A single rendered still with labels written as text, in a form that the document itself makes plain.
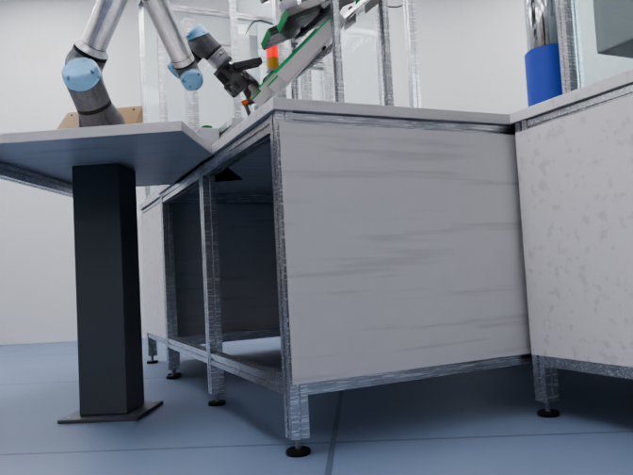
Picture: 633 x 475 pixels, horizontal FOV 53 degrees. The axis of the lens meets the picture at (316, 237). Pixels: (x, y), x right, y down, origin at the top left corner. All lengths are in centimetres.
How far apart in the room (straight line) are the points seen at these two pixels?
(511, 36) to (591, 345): 391
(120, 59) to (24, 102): 86
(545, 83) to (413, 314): 94
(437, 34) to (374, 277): 386
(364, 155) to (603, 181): 59
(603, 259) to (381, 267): 54
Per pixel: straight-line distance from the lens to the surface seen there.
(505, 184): 189
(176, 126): 175
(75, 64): 225
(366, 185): 162
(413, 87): 346
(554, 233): 180
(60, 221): 551
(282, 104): 156
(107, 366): 219
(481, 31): 536
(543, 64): 225
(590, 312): 173
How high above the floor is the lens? 43
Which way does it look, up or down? 3 degrees up
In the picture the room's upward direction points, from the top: 3 degrees counter-clockwise
